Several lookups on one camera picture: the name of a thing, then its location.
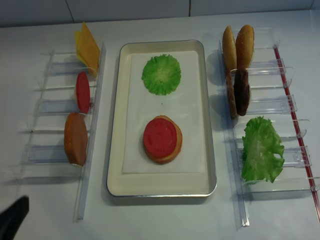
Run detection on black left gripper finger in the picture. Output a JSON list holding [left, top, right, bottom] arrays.
[[0, 196, 30, 240]]

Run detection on red tomato slice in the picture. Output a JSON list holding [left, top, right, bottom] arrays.
[[143, 117, 177, 159], [75, 71, 91, 114]]

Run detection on red tomato slice in rack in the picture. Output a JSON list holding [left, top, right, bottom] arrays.
[[75, 71, 91, 114]]

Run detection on yellow cheese slices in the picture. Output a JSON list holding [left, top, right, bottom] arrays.
[[75, 22, 100, 77]]

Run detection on round green lettuce piece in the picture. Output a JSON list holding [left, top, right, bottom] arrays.
[[141, 54, 182, 96]]

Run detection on lighter brown meat patty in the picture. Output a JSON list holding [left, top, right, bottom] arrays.
[[225, 70, 238, 119]]

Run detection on large green lettuce leaf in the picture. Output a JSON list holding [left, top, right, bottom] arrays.
[[241, 116, 285, 183]]

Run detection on dark brown meat patty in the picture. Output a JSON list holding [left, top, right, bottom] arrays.
[[233, 69, 251, 116]]

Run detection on clear acrylic left food rack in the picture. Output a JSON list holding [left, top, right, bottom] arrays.
[[4, 40, 107, 224]]

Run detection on clear acrylic food rack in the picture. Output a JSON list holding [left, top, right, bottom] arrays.
[[218, 45, 320, 228], [4, 40, 107, 224]]

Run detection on toasted bun bottom slice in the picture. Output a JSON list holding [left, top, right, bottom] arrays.
[[143, 115, 183, 164]]

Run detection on metal baking tray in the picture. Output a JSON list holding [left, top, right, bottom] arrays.
[[106, 40, 217, 197]]

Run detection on white paper tray liner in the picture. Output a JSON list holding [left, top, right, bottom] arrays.
[[122, 51, 206, 174]]

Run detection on golden bun left piece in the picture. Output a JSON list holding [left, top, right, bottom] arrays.
[[222, 25, 237, 70]]

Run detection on golden bun piece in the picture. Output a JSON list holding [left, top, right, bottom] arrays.
[[235, 24, 255, 69], [222, 25, 237, 70]]

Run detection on clear acrylic right food rack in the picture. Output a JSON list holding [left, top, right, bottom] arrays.
[[218, 45, 320, 228]]

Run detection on golden bun right piece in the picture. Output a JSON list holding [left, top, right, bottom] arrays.
[[235, 24, 255, 69]]

